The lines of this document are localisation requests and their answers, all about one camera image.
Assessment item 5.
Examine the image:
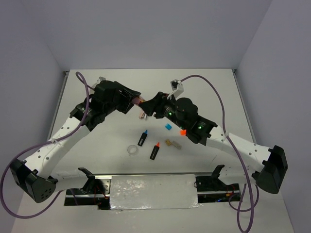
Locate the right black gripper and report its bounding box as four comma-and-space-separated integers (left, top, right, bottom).
138, 91, 187, 130

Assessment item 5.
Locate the pink marker pack bottle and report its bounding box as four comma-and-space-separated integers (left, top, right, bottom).
132, 96, 145, 105

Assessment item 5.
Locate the black blue-tip highlighter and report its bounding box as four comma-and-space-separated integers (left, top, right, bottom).
138, 130, 148, 147

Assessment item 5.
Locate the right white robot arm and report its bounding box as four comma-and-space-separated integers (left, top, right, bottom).
139, 92, 288, 194

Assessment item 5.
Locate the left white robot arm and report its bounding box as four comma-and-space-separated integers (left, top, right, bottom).
10, 81, 141, 203

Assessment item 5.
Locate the pink mini stapler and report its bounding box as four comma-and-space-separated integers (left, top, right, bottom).
138, 112, 148, 120

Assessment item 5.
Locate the tan small eraser block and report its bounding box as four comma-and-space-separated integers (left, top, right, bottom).
165, 139, 172, 146

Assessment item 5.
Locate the black orange-tip highlighter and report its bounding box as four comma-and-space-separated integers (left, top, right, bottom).
150, 142, 160, 160

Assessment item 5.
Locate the grey flat eraser piece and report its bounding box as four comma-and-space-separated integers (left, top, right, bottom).
172, 141, 182, 150

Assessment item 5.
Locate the clear tape roll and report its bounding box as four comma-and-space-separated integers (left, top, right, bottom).
127, 145, 138, 156

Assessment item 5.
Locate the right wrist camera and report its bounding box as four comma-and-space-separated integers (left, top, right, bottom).
167, 79, 184, 100

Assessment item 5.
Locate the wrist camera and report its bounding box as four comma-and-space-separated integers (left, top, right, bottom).
167, 79, 184, 100
89, 76, 106, 94

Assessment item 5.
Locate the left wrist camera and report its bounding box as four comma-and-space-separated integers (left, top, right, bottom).
89, 76, 106, 94

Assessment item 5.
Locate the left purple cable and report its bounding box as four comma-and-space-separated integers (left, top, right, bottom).
0, 71, 91, 218

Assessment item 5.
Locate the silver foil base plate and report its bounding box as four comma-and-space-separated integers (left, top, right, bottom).
64, 173, 243, 211

